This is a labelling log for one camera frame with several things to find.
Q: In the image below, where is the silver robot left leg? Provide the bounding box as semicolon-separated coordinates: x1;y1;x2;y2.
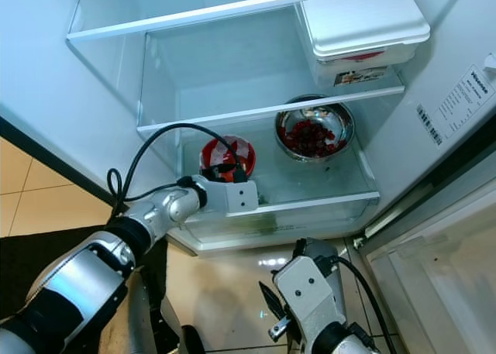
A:
116;242;206;354

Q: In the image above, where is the stainless steel fridge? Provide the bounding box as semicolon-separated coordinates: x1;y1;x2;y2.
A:
0;0;496;354

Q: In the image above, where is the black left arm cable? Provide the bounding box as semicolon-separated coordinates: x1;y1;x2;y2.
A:
107;122;249;219

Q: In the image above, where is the glass fridge shelf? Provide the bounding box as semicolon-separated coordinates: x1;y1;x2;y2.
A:
178;133;382;219
67;0;404;43
136;71;408;132

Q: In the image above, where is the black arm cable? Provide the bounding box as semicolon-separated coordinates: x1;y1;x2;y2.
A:
332;255;390;353
107;122;249;219

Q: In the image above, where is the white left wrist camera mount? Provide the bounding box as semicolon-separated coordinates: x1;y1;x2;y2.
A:
201;176;259;215

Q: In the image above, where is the steel bowl of berries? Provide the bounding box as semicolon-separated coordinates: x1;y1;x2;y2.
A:
274;95;356;163

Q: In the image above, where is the black floor mat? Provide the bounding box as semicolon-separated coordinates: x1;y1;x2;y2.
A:
0;229;125;324

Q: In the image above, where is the white fridge label sticker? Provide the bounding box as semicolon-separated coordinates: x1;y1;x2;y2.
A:
415;64;493;146

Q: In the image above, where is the red patterned bowl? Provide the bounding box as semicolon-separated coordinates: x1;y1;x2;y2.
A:
199;135;257;180

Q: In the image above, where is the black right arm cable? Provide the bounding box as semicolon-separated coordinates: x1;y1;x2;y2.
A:
332;255;390;353

